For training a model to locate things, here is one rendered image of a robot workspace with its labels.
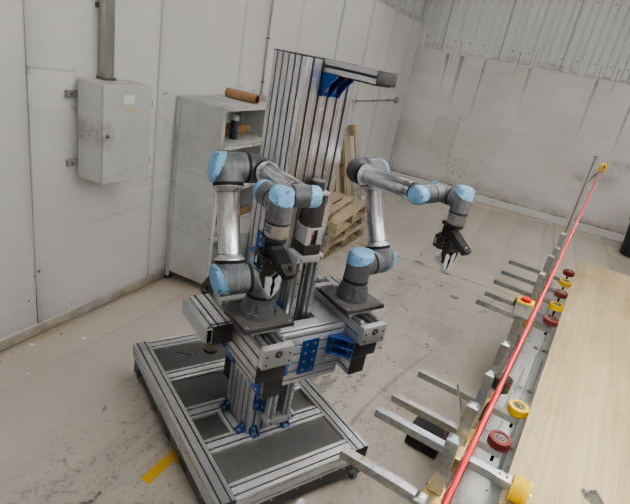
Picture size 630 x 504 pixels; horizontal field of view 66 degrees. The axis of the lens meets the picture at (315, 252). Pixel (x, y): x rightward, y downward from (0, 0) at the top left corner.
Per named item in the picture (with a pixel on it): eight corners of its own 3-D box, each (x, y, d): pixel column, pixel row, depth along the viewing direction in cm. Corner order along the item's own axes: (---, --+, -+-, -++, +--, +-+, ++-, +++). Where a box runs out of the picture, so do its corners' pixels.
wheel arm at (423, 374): (416, 378, 215) (418, 370, 213) (419, 374, 218) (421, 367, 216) (516, 427, 196) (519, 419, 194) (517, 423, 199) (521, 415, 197)
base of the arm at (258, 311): (233, 305, 200) (235, 284, 196) (265, 300, 209) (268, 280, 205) (249, 324, 189) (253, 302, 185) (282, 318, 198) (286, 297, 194)
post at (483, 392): (447, 470, 193) (485, 371, 175) (450, 465, 196) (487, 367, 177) (456, 475, 191) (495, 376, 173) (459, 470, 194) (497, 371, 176)
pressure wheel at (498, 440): (477, 460, 178) (487, 436, 173) (483, 448, 184) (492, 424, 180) (499, 472, 174) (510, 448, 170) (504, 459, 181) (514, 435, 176)
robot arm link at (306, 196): (266, 179, 200) (321, 217, 160) (240, 178, 195) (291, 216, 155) (269, 151, 196) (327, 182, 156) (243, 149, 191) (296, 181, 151)
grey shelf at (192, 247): (164, 277, 428) (176, 95, 369) (224, 249, 505) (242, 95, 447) (205, 294, 413) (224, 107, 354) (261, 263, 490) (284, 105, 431)
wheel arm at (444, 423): (389, 403, 195) (392, 394, 193) (393, 398, 198) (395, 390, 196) (497, 460, 176) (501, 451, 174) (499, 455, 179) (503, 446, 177)
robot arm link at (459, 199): (462, 183, 196) (480, 189, 191) (454, 208, 201) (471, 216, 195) (451, 183, 191) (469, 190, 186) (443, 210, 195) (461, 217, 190)
